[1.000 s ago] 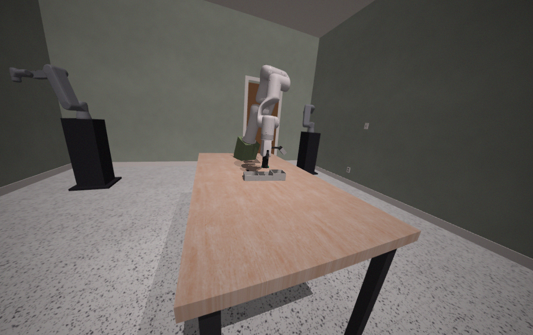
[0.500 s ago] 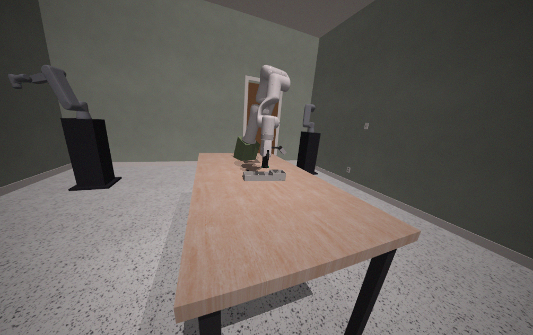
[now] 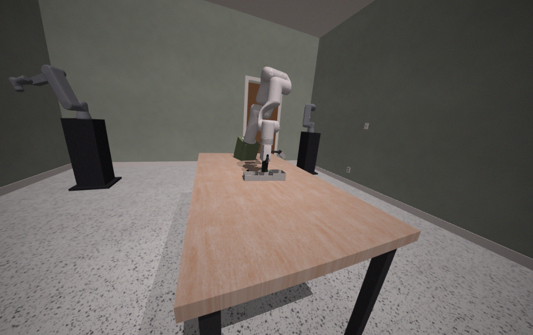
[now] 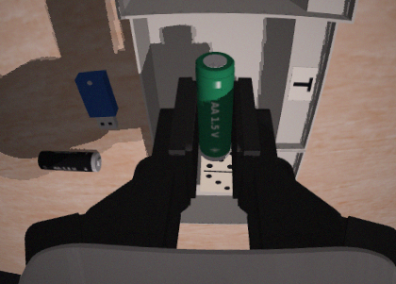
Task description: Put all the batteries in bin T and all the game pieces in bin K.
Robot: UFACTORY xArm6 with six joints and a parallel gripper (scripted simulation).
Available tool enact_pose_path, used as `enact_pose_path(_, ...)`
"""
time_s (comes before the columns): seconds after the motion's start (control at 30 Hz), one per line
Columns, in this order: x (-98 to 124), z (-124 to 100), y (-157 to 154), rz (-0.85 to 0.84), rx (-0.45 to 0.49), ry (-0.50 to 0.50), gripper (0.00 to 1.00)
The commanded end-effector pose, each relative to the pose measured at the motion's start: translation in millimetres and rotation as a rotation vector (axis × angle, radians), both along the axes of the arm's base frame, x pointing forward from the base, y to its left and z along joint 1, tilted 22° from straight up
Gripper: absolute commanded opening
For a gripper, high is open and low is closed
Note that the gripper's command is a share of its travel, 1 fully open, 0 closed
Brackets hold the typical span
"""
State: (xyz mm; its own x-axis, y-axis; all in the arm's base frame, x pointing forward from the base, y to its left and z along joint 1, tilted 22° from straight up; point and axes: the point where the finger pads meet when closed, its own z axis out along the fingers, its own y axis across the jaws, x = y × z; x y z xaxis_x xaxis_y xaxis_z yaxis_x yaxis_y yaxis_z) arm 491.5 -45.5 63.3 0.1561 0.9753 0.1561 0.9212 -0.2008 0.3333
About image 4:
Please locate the green aa battery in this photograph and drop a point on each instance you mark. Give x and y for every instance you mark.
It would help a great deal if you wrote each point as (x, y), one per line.
(215, 76)

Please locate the white domino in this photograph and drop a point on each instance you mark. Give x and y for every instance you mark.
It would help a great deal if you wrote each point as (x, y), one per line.
(216, 176)

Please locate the blue usb stick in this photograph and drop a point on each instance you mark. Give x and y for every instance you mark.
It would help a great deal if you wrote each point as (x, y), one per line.
(97, 95)

